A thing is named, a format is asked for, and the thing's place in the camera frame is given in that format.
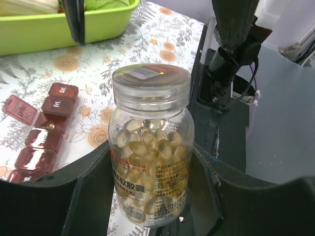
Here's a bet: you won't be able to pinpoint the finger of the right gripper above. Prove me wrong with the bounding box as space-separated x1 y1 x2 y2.
62 0 85 45

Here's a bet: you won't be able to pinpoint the gold pill bottle cap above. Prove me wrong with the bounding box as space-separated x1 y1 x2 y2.
112 63 191 114

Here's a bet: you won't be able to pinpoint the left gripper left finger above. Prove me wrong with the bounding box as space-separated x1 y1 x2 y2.
0 142 114 236

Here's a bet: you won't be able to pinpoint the yellow napa cabbage toy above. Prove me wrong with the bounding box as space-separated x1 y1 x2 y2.
0 0 60 16

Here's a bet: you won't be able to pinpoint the floral tablecloth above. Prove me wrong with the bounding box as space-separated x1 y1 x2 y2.
0 0 204 171

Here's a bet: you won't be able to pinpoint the clear pill bottle yellow pills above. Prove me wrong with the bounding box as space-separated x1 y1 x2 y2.
109 109 194 228

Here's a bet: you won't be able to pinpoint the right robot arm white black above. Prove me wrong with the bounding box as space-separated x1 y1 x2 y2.
62 0 272 93

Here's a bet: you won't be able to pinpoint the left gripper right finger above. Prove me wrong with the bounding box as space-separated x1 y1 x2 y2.
189 145 315 236

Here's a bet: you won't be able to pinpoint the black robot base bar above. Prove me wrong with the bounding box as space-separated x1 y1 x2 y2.
149 18 249 236

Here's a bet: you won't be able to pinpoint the green plastic basket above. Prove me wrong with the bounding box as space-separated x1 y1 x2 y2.
0 0 140 55

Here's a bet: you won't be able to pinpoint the red weekly pill organizer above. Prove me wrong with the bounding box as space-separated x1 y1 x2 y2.
2 83 79 183

